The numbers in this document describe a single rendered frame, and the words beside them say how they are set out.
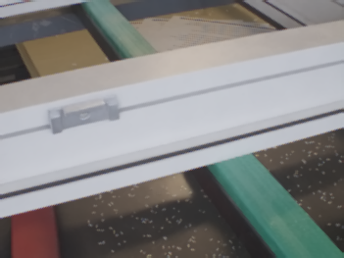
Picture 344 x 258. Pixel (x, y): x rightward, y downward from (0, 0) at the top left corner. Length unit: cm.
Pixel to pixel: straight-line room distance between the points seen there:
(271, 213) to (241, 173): 5
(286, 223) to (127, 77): 15
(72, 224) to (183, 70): 44
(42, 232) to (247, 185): 39
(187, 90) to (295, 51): 9
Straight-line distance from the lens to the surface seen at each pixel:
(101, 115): 38
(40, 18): 85
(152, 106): 39
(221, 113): 42
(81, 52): 118
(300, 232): 36
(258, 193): 39
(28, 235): 73
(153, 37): 121
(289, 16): 66
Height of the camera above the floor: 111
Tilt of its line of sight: 32 degrees down
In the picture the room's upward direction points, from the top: 3 degrees counter-clockwise
